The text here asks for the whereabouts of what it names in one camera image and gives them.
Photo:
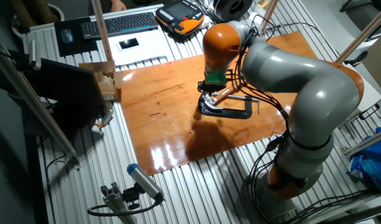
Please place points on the black keyboard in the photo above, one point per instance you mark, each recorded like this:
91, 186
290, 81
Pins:
119, 25

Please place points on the black camera bracket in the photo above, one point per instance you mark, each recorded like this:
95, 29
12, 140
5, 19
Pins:
131, 196

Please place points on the glossy orange wooden board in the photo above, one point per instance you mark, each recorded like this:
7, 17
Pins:
162, 124

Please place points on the white round object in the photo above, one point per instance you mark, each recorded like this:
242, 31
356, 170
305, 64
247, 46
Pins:
206, 22

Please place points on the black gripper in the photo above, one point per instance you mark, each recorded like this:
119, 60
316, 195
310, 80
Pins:
217, 88

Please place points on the grey computer mouse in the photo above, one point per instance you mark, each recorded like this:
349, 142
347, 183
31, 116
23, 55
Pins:
67, 36

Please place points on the black C-clamp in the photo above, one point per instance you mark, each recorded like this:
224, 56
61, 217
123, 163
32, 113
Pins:
234, 113

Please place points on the orange tipped spring clamp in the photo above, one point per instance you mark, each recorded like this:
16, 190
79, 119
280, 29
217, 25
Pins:
106, 118

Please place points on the aluminium profile stub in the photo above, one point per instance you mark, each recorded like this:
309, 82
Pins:
115, 202

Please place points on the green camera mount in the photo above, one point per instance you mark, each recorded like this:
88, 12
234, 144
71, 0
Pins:
216, 77

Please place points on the light wooden block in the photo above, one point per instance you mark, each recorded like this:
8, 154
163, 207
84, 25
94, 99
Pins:
105, 84

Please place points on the black flat panel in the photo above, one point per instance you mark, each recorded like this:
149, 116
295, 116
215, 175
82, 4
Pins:
69, 90

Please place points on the black smartphone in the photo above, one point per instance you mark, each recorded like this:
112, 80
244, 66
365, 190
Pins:
128, 43

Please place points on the blue plastic bag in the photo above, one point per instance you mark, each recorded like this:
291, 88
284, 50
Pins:
374, 161

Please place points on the white paper sheet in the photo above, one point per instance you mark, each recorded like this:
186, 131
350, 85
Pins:
147, 51

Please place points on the black and orange teach pendant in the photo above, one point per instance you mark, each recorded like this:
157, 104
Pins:
181, 18

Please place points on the bare person hand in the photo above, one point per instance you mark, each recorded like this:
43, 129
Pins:
118, 5

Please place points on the beige frame post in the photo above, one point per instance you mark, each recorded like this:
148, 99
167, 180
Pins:
101, 31
365, 34
269, 14

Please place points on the white round pot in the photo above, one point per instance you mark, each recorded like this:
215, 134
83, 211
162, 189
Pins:
58, 12

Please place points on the silver camera with blue cap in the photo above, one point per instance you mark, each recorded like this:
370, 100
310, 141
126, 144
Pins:
143, 180

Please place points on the aluminium frame bar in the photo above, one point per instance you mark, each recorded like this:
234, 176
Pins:
31, 105
368, 143

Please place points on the white plastic bin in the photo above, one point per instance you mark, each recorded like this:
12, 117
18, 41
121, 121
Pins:
372, 96

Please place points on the black mouse pad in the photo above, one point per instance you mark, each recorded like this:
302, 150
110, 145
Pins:
75, 48

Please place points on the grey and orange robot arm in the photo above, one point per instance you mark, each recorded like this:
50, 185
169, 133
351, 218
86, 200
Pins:
318, 93

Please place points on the brown cardboard box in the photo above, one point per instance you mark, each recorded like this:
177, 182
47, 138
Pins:
97, 67

